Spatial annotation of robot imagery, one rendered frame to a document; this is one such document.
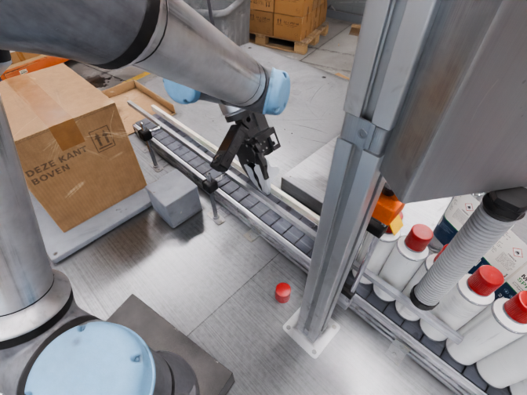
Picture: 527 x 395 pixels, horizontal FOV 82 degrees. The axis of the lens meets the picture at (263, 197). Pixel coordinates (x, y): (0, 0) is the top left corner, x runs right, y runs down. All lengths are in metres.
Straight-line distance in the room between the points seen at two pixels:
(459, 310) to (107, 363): 0.50
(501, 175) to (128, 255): 0.75
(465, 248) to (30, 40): 0.40
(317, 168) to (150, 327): 0.59
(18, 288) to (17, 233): 0.07
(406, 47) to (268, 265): 0.60
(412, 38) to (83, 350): 0.42
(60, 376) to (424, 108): 0.42
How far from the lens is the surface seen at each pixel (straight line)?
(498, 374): 0.68
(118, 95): 1.49
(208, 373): 0.61
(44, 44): 0.26
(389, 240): 0.57
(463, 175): 0.28
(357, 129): 0.28
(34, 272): 0.44
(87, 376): 0.42
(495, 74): 0.23
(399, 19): 0.25
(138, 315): 0.68
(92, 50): 0.26
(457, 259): 0.39
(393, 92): 0.25
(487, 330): 0.60
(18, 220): 0.40
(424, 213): 0.88
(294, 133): 1.13
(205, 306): 0.71
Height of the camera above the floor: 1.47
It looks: 47 degrees down
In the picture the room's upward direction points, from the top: straight up
